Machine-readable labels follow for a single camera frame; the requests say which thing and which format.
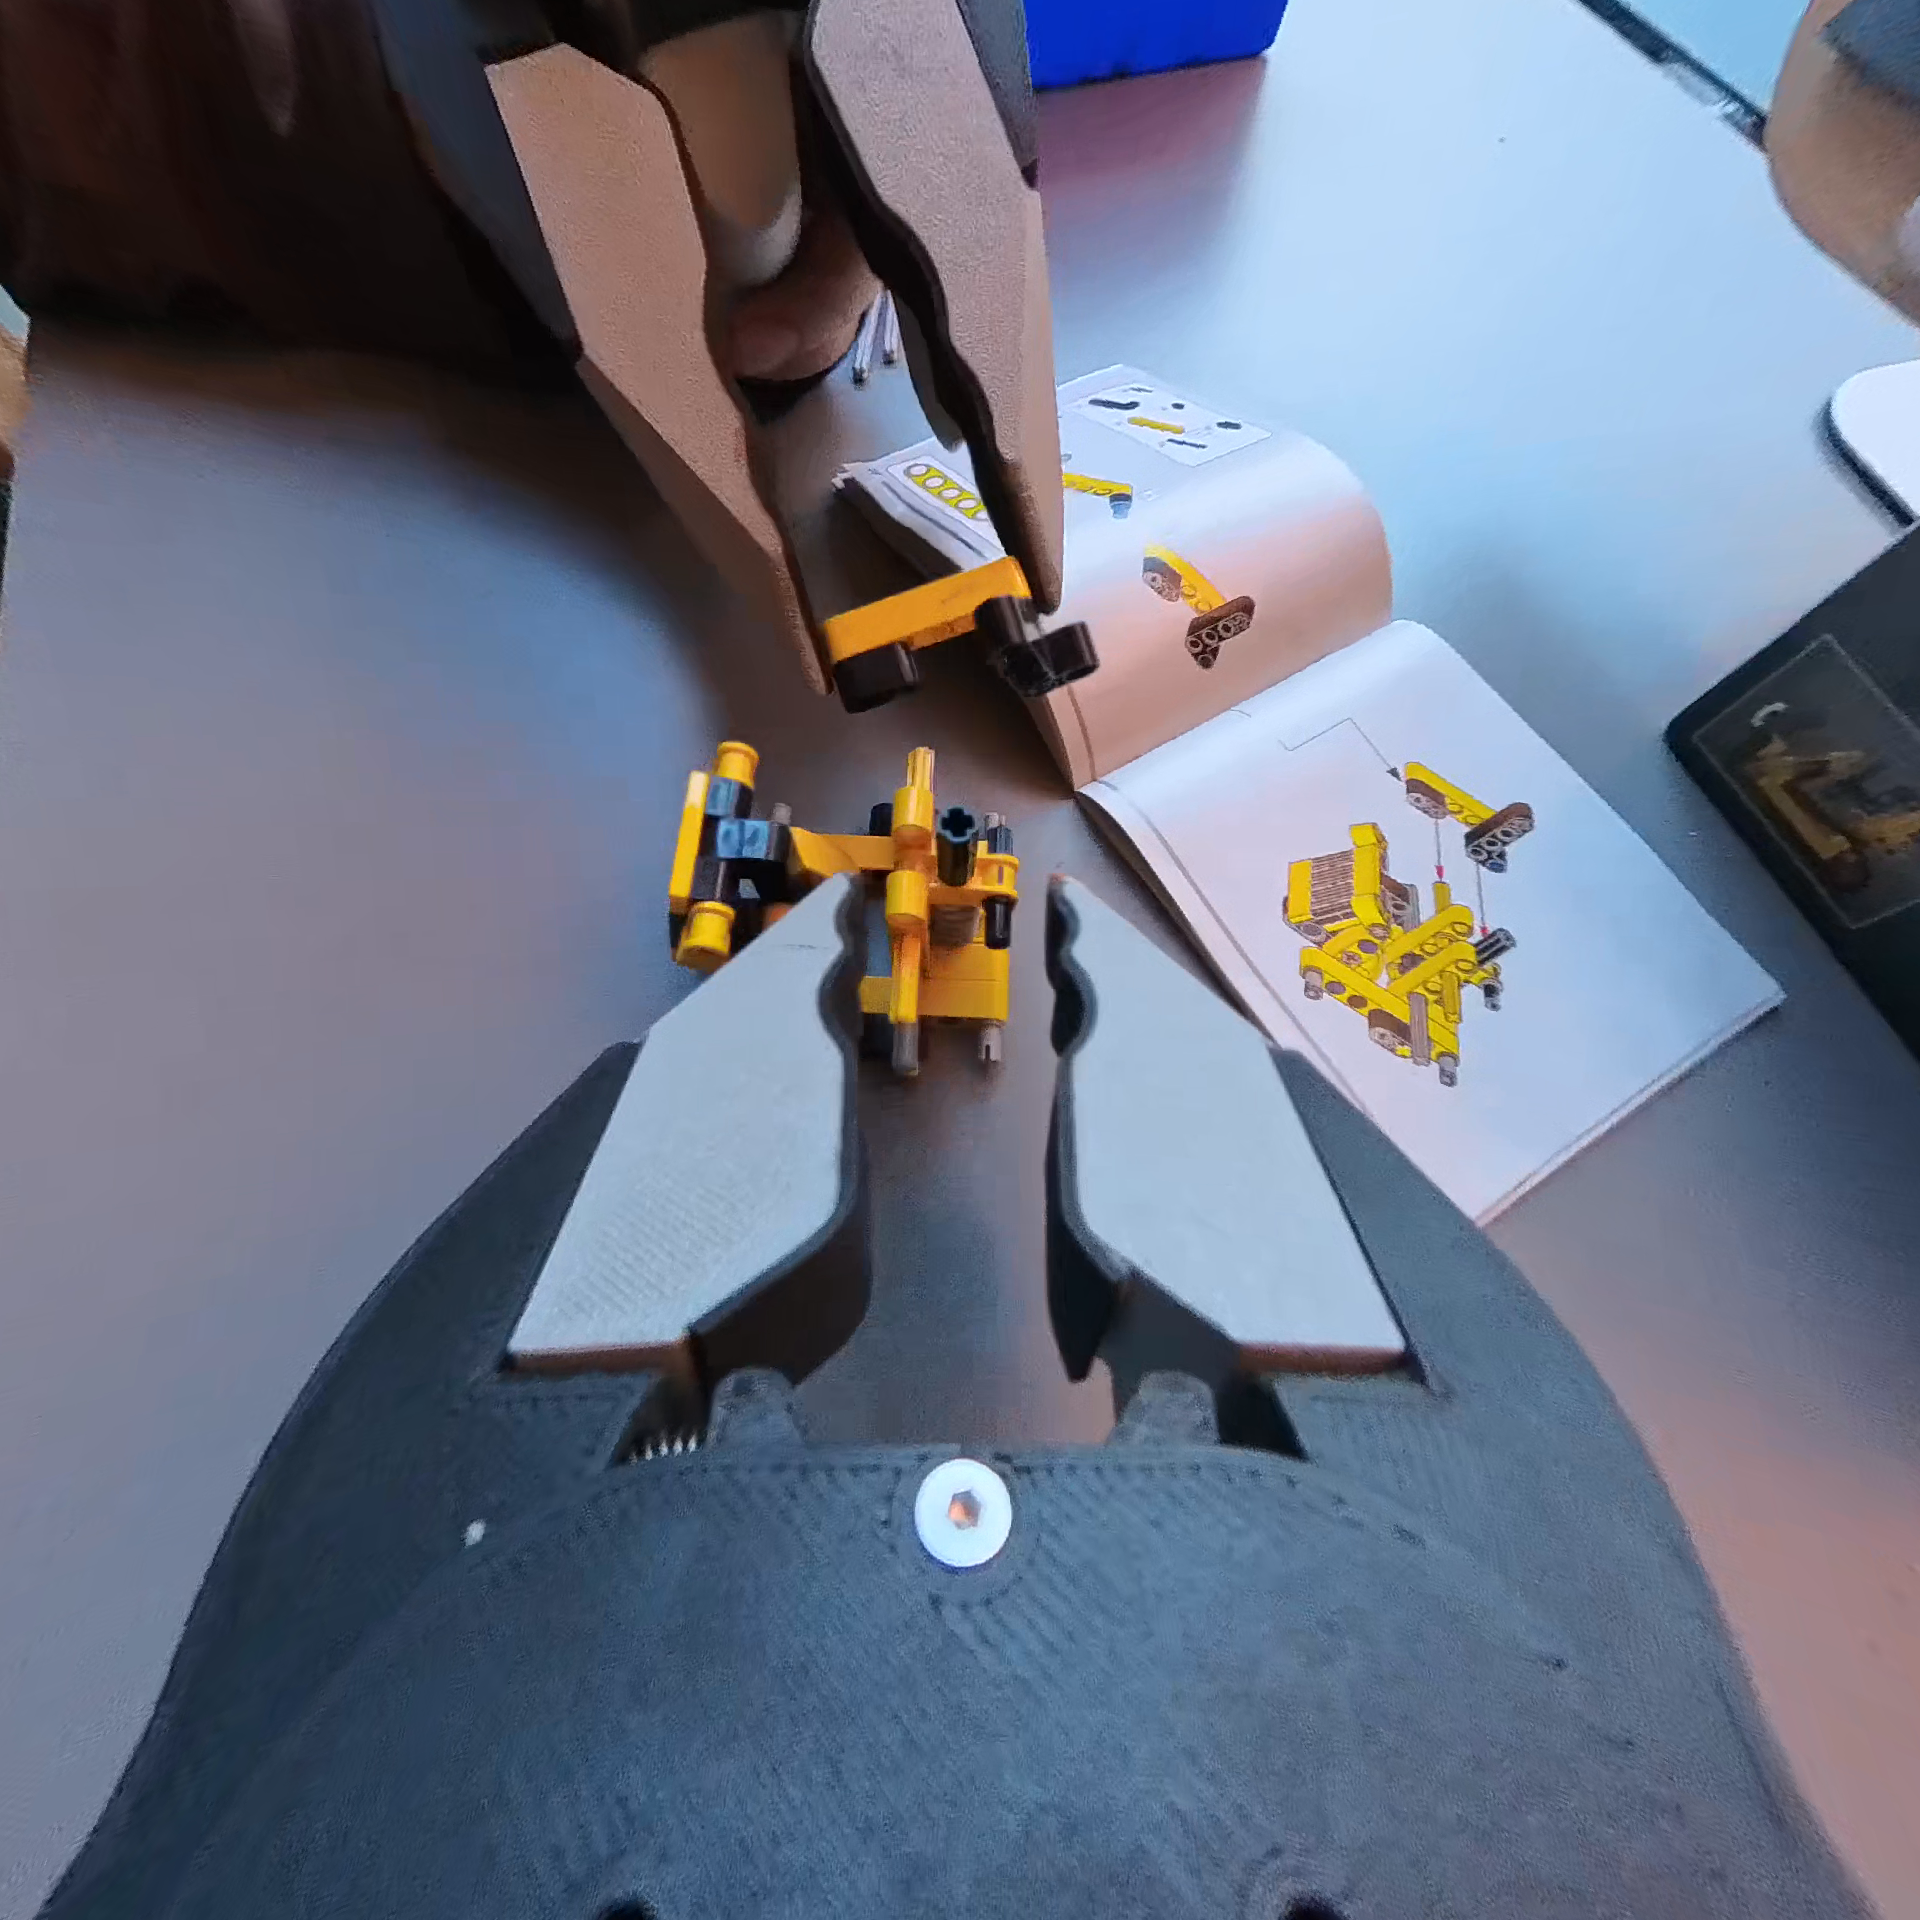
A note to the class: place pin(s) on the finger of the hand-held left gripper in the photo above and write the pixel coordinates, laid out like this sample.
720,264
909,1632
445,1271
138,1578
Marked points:
630,270
975,225

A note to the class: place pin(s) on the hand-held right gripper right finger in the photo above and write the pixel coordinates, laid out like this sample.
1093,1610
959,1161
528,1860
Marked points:
1200,1187

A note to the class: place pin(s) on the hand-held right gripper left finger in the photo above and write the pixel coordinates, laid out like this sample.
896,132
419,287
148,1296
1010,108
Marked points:
705,1170

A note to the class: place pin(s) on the yellow lego vehicle assembly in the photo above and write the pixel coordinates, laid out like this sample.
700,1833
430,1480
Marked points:
931,885

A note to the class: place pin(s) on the black and yellow lego sub-assembly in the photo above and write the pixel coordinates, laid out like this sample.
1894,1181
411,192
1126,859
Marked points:
915,607

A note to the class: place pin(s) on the person's left forearm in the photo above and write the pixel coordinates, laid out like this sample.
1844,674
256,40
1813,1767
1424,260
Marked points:
195,150

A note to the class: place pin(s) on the small lego axle pieces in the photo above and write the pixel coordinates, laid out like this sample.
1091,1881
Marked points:
867,353

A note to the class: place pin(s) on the lego instruction booklet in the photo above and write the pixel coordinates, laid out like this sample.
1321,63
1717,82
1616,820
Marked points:
1275,510

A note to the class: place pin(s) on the black lego box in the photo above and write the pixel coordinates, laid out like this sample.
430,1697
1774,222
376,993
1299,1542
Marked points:
1816,782

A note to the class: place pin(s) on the person's left hand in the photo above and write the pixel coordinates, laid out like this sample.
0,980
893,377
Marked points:
795,332

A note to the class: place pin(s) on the blue plastic bin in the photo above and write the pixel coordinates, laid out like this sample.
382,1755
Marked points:
1156,37

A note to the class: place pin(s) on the white flat stand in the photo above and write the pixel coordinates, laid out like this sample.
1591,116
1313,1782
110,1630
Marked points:
1882,435

